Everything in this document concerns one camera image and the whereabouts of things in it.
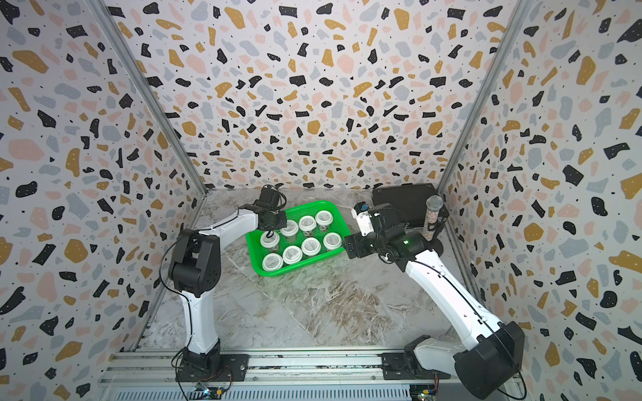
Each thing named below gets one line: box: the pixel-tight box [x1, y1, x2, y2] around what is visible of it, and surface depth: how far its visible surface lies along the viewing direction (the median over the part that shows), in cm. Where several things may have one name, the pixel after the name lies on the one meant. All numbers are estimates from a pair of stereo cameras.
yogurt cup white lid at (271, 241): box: [259, 230, 280, 249], surface depth 96 cm
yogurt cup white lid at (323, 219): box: [314, 209, 334, 232], surface depth 105 cm
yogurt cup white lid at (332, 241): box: [322, 232, 342, 250], surface depth 97 cm
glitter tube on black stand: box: [422, 194, 450, 243], surface depth 84 cm
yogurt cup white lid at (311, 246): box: [300, 237, 322, 257], surface depth 95 cm
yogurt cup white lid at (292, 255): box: [282, 245, 304, 265], surface depth 92 cm
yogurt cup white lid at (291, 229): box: [280, 219, 299, 237], surface depth 99 cm
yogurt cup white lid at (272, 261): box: [261, 252, 284, 272], surface depth 91 cm
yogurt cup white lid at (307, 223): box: [298, 215, 317, 232], surface depth 102 cm
